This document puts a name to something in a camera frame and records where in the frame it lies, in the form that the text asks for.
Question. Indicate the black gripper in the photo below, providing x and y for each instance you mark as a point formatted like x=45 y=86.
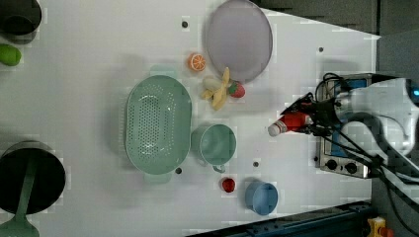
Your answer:
x=322 y=114

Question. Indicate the red ketchup bottle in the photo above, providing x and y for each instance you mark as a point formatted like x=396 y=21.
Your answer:
x=289 y=122

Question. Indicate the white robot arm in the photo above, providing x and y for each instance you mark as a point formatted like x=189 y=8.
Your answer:
x=375 y=125

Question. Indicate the red toy strawberry near plate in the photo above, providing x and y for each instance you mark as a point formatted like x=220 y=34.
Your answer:
x=236 y=90

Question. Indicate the blue cup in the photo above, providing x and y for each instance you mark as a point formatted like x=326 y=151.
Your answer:
x=261 y=197

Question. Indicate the green cup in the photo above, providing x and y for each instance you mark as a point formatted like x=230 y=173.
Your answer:
x=214 y=144

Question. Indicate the peeled banana toy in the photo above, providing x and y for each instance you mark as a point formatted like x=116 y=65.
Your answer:
x=216 y=89

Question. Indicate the grey round plate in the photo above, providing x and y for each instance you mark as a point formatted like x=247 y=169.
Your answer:
x=239 y=36

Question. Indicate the red toy strawberry near cups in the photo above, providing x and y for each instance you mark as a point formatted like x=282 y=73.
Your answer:
x=228 y=185

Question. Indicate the orange slice toy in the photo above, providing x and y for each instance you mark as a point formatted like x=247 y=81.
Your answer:
x=197 y=62

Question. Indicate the yellow red clamp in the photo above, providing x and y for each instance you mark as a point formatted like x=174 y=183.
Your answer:
x=379 y=228

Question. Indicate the green perforated colander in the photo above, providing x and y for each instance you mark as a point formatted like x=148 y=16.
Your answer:
x=158 y=125

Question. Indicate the black pan with green ladle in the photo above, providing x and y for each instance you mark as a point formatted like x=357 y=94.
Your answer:
x=38 y=161

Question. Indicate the green toy vegetable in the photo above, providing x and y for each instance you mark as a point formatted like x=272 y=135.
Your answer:
x=9 y=55

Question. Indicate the black pot upper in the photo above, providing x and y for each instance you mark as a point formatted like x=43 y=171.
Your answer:
x=20 y=17

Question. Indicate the green ladle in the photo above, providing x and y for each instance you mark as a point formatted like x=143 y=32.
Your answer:
x=19 y=225

